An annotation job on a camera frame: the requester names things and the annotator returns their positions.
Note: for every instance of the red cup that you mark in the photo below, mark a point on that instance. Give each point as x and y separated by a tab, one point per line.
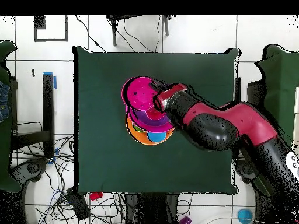
155	114

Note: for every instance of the red bowl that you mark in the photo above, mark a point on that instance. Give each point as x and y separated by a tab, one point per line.
140	93

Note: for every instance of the purple bowl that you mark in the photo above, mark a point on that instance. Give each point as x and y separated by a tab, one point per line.
144	116

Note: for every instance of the pink bowl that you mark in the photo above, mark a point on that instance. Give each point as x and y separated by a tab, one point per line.
154	127

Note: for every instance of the blue cup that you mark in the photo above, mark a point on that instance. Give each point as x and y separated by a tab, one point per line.
245	215
157	137

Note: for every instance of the green cup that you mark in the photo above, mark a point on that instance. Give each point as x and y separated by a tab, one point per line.
139	129

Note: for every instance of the orange bowl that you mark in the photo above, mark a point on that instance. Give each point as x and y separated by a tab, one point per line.
137	137

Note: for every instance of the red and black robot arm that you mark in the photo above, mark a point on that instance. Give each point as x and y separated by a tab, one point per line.
222	126

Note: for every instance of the dark green tablecloth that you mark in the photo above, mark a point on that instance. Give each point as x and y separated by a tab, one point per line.
105	163

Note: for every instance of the black chair base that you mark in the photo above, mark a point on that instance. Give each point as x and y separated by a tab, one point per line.
244	170
32	168

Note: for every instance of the green cloth covered table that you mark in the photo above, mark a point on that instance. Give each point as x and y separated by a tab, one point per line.
280	93
4	151

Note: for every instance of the blue tape strip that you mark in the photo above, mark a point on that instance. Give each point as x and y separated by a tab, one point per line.
55	82

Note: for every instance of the small red object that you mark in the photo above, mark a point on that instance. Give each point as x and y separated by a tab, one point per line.
95	196

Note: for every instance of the purple cup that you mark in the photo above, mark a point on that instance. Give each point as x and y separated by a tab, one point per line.
185	221

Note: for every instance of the small black tape strip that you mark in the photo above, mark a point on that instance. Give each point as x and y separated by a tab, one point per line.
33	73

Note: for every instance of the black power strip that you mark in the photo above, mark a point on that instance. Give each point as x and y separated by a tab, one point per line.
79	207

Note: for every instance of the person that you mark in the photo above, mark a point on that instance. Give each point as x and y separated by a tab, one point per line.
4	100

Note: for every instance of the black table frame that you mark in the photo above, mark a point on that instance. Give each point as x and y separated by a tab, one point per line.
237	91
48	105

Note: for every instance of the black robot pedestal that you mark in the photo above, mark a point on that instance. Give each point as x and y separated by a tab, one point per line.
151	210

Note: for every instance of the black square frame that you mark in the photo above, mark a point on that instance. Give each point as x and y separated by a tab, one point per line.
39	22

